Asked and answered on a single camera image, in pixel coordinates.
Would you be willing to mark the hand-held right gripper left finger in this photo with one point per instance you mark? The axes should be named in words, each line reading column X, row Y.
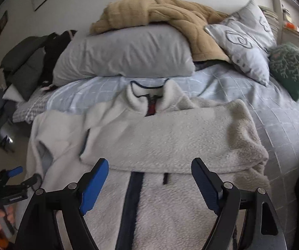
column 94, row 187

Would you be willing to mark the small wall picture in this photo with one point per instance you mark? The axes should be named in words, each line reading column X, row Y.
column 2, row 22

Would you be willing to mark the white cloth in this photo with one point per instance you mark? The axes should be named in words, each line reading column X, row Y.
column 12, row 93

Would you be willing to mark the grey cartoon print pillow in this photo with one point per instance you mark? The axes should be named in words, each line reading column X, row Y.
column 246, row 54

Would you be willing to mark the grey checked cloth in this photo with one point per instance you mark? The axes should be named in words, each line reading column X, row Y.
column 32, row 109

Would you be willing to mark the stack of books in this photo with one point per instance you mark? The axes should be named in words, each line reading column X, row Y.
column 268, row 14

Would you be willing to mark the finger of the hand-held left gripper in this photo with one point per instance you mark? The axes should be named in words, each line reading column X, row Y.
column 15, row 171
column 32, row 179

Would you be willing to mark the light blue grid bed blanket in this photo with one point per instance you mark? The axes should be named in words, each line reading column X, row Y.
column 277, row 114

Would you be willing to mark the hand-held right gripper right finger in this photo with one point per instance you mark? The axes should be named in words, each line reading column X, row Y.
column 204, row 185

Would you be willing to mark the black garment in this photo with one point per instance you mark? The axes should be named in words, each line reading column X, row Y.
column 55, row 49

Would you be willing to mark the green branch pattern cushion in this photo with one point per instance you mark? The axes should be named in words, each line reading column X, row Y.
column 292, row 67

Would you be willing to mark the tan quilted blanket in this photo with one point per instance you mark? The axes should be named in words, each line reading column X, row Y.
column 170, row 10

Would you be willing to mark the plain grey pillow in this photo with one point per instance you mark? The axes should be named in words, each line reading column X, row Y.
column 128, row 54

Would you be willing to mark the beige fleece blanket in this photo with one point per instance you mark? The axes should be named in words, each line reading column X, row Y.
column 165, row 135

